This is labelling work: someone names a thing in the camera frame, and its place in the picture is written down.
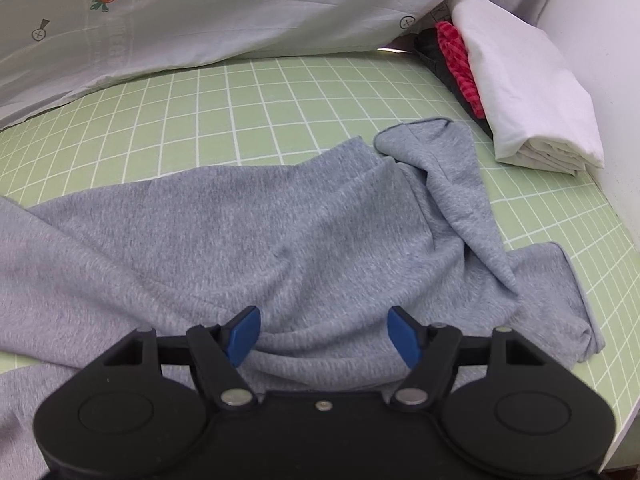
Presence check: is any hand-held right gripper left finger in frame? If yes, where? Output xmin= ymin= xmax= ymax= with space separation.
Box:
xmin=102 ymin=306 xmax=262 ymax=407

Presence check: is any folded white cloth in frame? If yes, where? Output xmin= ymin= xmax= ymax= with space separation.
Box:
xmin=450 ymin=0 xmax=606 ymax=177

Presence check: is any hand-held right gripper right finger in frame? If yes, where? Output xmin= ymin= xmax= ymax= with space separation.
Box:
xmin=387 ymin=306 xmax=548 ymax=407

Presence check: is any red striped cloth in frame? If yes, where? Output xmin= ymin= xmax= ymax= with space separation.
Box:
xmin=434 ymin=21 xmax=487 ymax=120

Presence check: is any black cloth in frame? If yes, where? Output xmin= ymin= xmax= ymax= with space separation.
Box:
xmin=412 ymin=27 xmax=496 ymax=138

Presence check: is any grey garment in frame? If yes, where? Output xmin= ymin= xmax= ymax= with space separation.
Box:
xmin=0 ymin=117 xmax=608 ymax=480

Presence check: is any green grid mat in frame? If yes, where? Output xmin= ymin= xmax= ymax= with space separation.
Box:
xmin=0 ymin=55 xmax=640 ymax=461

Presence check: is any grey carrot print sheet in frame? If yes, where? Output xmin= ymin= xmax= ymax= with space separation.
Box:
xmin=0 ymin=0 xmax=566 ymax=131

